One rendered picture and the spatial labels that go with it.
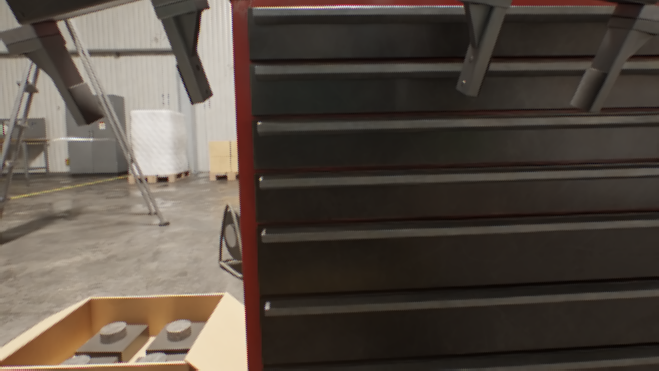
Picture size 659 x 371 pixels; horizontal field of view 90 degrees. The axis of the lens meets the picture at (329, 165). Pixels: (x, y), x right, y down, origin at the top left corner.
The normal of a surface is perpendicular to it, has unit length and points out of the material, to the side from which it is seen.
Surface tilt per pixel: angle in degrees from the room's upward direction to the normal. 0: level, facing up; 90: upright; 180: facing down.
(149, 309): 90
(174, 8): 113
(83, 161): 90
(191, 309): 90
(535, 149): 90
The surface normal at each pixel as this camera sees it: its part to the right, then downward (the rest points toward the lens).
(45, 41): 0.98, -0.15
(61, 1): -0.07, 0.46
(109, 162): 0.04, 0.07
